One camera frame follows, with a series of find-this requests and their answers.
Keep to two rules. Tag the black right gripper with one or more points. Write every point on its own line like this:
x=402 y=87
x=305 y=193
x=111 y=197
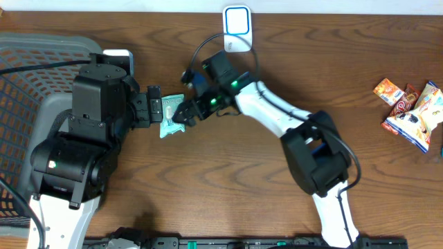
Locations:
x=192 y=104

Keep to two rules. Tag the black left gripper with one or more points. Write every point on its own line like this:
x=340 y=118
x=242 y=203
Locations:
x=141 y=119

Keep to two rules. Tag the mint green wipes pack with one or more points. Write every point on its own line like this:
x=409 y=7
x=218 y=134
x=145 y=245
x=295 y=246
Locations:
x=170 y=104

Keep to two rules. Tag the orange snack packet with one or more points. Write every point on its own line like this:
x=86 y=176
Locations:
x=388 y=92

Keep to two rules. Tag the orange Top chocolate bar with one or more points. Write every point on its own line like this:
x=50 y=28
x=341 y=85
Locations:
x=406 y=102

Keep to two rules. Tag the cream snack chips bag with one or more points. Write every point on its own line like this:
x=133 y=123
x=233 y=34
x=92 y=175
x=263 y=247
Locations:
x=416 y=124

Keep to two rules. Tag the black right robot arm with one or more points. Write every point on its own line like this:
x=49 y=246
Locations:
x=317 y=158

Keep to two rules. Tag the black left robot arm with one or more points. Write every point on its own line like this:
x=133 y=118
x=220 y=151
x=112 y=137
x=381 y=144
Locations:
x=72 y=166

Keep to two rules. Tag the white barcode scanner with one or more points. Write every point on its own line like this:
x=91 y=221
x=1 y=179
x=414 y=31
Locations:
x=237 y=24

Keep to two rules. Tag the grey plastic shopping basket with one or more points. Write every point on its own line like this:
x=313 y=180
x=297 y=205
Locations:
x=30 y=100

